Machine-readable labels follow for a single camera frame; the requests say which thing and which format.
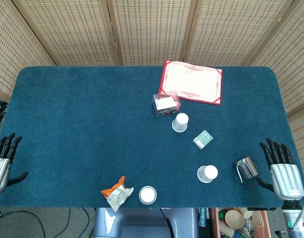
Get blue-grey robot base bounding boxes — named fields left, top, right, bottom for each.
left=92, top=207, right=200, bottom=238

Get white paper cup butterfly print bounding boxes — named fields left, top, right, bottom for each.
left=171, top=113, right=189, bottom=133

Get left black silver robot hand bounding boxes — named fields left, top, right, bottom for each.
left=0, top=133, right=29, bottom=195

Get green tissue pack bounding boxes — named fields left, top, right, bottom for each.
left=193, top=129, right=214, bottom=150

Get black floor cable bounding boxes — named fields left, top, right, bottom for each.
left=0, top=209, right=48, bottom=238

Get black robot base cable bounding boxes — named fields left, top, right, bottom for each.
left=159, top=207, right=179, bottom=238

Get brown storage box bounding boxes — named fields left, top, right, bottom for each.
left=211, top=207, right=271, bottom=238

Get red certificate folder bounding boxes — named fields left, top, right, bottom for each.
left=158, top=59, right=223, bottom=106

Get orange white snack wrapper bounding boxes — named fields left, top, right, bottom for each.
left=100, top=176, right=134, bottom=213

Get white paper cup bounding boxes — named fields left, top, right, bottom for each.
left=197, top=165, right=219, bottom=183
left=138, top=185, right=157, bottom=205

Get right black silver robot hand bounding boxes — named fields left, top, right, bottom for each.
left=255, top=138, right=304, bottom=200

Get wooden bowl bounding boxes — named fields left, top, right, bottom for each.
left=224, top=210, right=245, bottom=229

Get steel milk jug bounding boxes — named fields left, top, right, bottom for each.
left=235, top=156, right=258, bottom=186

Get blue floor cable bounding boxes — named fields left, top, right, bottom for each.
left=59, top=207, right=72, bottom=238

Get blue felt table cloth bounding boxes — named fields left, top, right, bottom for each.
left=0, top=65, right=304, bottom=208

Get blue printed packets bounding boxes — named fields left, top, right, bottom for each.
left=198, top=207, right=212, bottom=238

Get clear plastic box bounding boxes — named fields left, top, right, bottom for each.
left=152, top=90, right=180, bottom=118

